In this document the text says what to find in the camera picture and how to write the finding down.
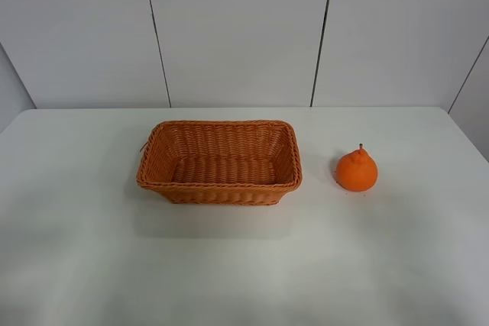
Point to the orange fruit with stem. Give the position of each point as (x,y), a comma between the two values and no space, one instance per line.
(356,171)

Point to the orange wicker basket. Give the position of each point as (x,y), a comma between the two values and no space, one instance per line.
(221,162)

